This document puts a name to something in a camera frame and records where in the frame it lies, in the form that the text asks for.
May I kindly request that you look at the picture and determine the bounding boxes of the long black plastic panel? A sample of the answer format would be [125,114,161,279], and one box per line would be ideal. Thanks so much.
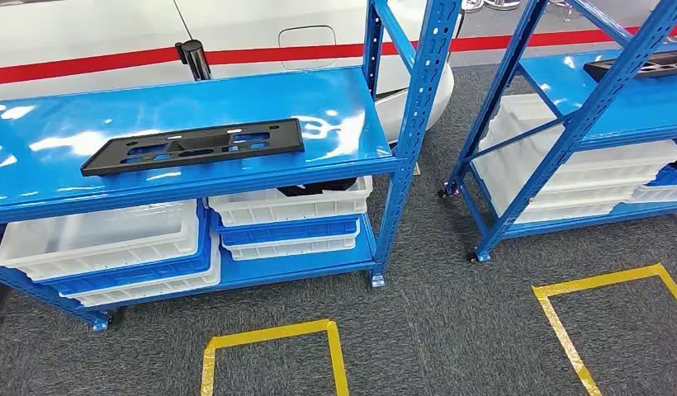
[583,49,677,82]
[80,117,306,177]

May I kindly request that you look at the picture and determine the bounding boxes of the blue metal shelf rack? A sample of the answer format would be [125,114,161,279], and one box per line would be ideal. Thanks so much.
[0,0,462,332]
[439,0,677,265]

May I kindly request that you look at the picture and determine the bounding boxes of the yellow floor tape square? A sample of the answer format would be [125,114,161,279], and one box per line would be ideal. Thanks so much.
[532,262,677,396]
[200,318,351,396]

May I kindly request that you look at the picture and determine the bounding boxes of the chrome round base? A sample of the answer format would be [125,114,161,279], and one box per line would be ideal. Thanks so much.
[461,0,523,13]

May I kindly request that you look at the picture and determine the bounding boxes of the red barrier belt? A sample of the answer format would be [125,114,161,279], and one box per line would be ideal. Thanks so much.
[0,22,677,87]

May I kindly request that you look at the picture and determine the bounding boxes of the white car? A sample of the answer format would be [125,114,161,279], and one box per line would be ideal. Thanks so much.
[0,0,456,144]

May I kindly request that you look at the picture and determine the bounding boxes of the black stanchion post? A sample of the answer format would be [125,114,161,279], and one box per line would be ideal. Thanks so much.
[175,39,213,82]

